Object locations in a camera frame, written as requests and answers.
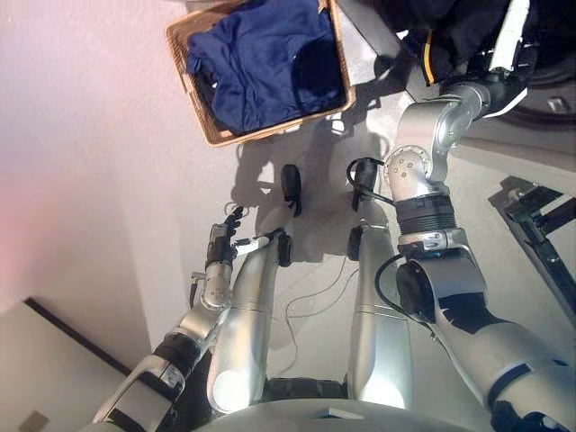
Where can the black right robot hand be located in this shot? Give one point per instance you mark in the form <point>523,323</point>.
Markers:
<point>510,31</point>

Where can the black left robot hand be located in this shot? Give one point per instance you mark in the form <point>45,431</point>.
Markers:
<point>220,245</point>

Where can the black garment with yellow stripe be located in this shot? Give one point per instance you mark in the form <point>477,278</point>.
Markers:
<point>459,31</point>

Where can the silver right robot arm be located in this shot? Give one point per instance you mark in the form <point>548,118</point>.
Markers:
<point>454,279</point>

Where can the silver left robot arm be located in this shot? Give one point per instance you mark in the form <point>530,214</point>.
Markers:
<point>189,328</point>

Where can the dark grey washing machine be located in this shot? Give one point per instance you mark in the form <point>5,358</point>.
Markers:
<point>553,63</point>

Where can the woven wicker laundry basket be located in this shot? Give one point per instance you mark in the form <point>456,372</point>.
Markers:
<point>270,128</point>

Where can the silver left robot leg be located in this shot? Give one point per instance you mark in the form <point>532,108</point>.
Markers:
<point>247,315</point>

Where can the silver robot leg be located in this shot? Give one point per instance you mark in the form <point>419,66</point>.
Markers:
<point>380,324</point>
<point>247,315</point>

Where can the black left robot foot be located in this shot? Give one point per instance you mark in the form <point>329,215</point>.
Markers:
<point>291,184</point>

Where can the black robot foot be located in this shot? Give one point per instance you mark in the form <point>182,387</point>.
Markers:
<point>364,177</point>
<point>291,184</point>

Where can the black right robot foot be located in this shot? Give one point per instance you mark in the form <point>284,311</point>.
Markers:
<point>364,177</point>

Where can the silver right robot leg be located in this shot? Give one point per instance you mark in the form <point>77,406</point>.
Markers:
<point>380,324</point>

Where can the blue garment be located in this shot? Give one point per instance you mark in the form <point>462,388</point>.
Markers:
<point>256,63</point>

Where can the grey robot torso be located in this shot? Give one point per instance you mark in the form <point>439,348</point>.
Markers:
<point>324,416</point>

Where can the white low cabinet black trim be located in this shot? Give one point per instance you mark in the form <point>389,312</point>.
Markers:
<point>54,360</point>

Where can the black metal floor frame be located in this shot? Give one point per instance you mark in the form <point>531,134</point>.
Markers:
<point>540,225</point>

